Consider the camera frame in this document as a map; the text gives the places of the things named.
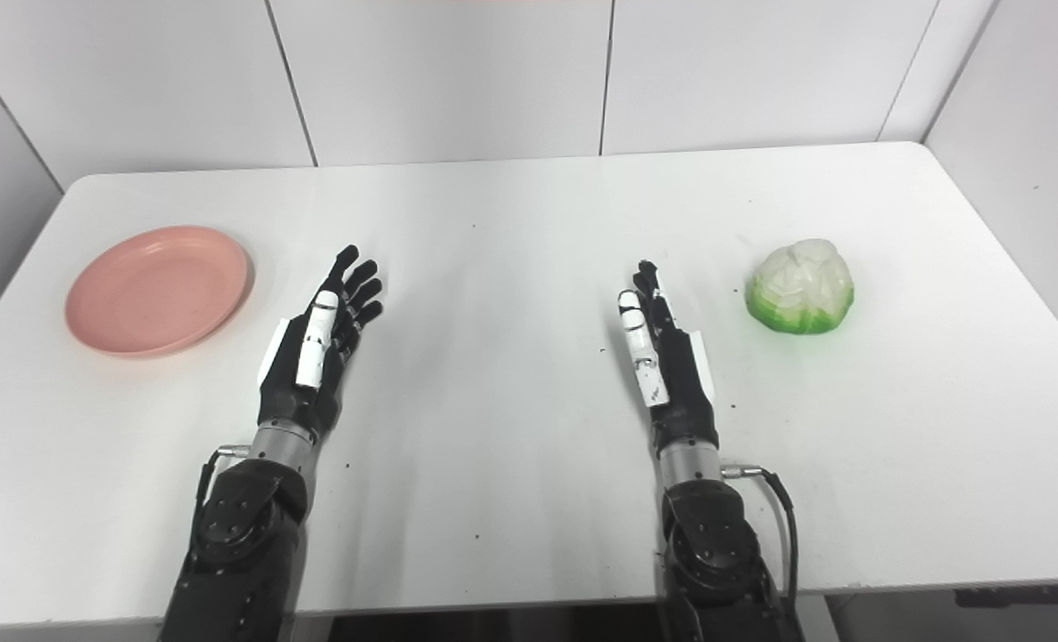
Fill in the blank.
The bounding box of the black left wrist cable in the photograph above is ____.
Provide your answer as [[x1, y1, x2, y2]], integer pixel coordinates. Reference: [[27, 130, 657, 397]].
[[193, 444, 252, 536]]

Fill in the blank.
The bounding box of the green white toy cabbage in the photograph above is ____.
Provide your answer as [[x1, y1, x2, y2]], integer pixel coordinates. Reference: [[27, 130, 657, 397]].
[[744, 238, 855, 336]]

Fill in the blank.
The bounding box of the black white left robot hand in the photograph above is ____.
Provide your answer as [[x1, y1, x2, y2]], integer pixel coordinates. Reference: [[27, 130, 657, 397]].
[[257, 244, 385, 440]]

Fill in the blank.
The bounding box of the black table frame bar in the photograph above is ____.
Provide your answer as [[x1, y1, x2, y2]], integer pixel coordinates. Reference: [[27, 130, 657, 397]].
[[955, 583, 1058, 611]]

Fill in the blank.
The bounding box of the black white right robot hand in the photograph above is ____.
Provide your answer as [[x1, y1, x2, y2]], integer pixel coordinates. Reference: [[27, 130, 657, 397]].
[[616, 259, 722, 449]]

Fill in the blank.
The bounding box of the pink round plate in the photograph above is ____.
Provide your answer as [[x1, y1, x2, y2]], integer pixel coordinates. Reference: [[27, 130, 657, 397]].
[[64, 225, 253, 359]]

